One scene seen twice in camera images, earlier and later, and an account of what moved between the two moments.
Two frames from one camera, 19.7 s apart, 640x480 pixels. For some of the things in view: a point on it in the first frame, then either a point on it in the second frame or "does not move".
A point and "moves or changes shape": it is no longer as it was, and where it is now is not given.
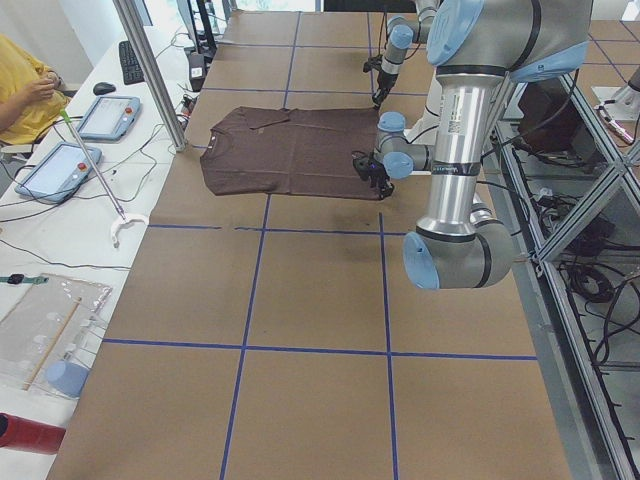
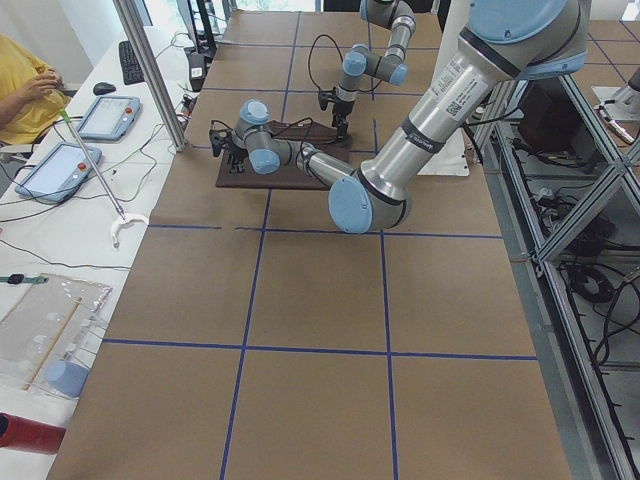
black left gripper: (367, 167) to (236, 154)
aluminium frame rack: (566, 177) does not move
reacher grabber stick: (123, 219) does not move
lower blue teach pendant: (61, 174) does not move
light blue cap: (67, 378) does not move
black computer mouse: (102, 88) does not move
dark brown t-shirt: (285, 150) moves or changes shape
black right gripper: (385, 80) to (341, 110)
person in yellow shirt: (31, 96) does not move
